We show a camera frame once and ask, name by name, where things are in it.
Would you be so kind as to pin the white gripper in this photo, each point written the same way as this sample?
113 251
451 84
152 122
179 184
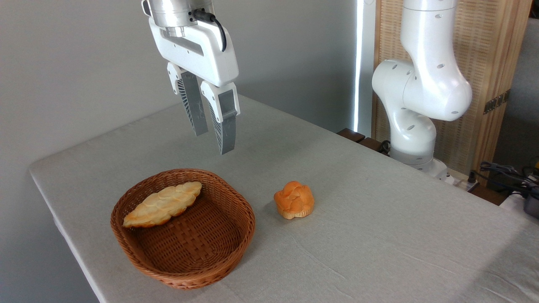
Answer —
198 54

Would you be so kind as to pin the brown wicker basket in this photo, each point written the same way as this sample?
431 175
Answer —
185 252

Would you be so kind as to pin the grey tablecloth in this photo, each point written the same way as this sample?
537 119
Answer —
358 219

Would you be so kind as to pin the dark brown wooden block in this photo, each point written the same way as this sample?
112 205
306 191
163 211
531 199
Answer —
358 138

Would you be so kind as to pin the white power strip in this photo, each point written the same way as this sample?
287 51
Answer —
461 182

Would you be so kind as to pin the wooden rattan folding screen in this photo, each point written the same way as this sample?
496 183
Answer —
484 50

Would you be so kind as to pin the white vertical post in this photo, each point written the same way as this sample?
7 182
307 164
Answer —
365 63

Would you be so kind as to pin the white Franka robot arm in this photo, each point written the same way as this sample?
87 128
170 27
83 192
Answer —
425 88

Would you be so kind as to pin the round orange bread bun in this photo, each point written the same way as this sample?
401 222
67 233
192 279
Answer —
294 201

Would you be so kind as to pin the long braided bread loaf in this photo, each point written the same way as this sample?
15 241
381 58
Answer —
162 204

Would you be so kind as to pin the metal screen hinge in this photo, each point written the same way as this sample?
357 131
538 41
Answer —
496 102

